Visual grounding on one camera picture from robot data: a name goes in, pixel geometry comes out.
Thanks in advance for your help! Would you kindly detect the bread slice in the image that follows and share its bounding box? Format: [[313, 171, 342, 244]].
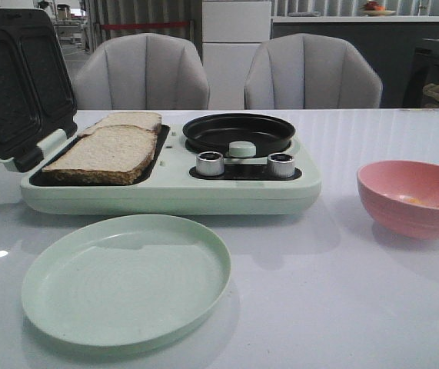
[[78, 111, 162, 137], [42, 125, 158, 185]]

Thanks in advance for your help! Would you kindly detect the pink bowl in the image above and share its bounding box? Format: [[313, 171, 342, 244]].
[[357, 160, 439, 239]]

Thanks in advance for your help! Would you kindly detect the breakfast maker hinged lid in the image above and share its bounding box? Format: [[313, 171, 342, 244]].
[[0, 8, 77, 172]]

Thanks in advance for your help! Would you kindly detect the mint green breakfast maker base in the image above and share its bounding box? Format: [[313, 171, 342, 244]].
[[20, 125, 321, 215]]

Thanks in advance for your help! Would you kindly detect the left silver control knob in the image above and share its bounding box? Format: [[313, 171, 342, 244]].
[[195, 151, 224, 177]]

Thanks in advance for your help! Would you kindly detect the silver control knob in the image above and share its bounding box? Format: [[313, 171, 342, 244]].
[[195, 151, 224, 177], [267, 153, 296, 178]]

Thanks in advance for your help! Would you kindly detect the black round frying pan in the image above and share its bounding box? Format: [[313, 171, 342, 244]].
[[182, 112, 296, 158]]

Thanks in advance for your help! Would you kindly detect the right silver control knob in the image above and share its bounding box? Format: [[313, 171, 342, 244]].
[[267, 153, 296, 178]]

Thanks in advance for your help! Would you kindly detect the mint green round plate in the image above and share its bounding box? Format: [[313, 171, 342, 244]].
[[22, 214, 231, 351]]

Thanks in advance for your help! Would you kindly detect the right grey upholstered chair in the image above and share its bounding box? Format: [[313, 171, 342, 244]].
[[244, 33, 383, 110]]

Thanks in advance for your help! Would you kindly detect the grey upholstered chair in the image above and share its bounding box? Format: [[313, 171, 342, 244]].
[[72, 33, 210, 110], [244, 33, 383, 110]]

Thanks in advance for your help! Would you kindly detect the left grey upholstered chair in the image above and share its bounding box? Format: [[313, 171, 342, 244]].
[[72, 33, 210, 110]]

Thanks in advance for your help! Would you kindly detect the white cabinet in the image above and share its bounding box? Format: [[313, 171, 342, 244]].
[[201, 1, 271, 110]]

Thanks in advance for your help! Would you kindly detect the red barrier tape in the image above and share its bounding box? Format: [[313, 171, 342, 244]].
[[99, 21, 191, 31]]

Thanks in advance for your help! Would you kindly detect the grey counter with white top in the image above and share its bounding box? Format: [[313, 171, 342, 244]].
[[271, 15, 439, 108]]

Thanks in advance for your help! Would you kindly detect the fruit plate on counter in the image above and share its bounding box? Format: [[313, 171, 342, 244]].
[[361, 1, 396, 16]]

